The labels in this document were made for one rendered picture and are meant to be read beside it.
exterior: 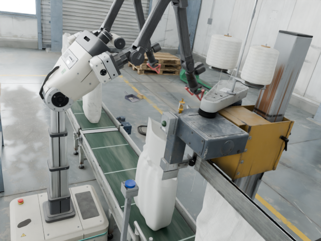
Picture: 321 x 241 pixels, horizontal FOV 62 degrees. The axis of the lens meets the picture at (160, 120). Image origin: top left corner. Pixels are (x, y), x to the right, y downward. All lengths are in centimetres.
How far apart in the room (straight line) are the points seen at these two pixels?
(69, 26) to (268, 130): 770
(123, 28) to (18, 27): 301
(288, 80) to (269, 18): 630
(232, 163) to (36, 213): 149
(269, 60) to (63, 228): 170
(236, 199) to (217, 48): 74
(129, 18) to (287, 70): 793
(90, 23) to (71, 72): 725
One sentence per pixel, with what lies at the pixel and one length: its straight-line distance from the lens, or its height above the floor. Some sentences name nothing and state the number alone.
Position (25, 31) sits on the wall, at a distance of 860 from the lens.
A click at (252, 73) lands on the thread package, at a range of 128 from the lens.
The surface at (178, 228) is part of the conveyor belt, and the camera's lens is 202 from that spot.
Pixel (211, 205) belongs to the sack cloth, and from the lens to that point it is 140.
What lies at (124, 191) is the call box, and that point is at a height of 82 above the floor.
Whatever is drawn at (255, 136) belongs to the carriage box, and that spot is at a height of 127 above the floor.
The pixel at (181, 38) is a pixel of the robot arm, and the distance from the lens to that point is 157.
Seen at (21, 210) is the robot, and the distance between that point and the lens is 231.
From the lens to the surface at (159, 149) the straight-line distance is 165.
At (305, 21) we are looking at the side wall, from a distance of 711.
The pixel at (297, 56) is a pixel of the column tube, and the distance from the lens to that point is 147.
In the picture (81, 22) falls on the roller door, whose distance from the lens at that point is 870.
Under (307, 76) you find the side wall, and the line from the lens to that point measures 692.
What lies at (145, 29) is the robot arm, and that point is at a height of 166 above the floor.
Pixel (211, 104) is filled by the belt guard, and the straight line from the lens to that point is 126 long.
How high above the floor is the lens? 181
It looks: 24 degrees down
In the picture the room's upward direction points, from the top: 9 degrees clockwise
